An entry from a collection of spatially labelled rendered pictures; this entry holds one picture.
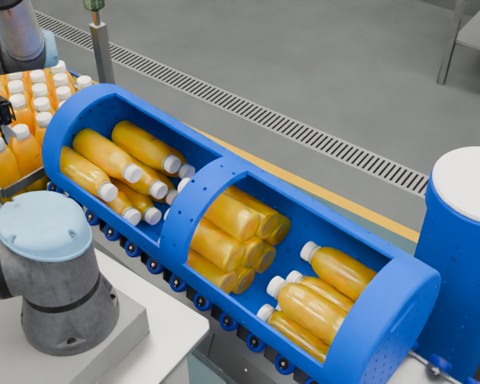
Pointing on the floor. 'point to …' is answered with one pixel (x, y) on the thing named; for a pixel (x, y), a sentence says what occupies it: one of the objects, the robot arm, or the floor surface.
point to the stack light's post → (102, 53)
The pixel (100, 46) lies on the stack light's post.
